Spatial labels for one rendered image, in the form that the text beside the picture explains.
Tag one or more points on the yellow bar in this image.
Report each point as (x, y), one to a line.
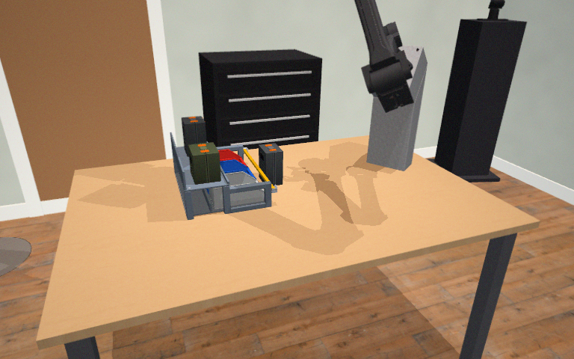
(257, 167)

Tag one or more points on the blue open bin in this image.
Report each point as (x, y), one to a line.
(232, 166)

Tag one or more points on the olive green case with orange latches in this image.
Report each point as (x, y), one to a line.
(204, 162)

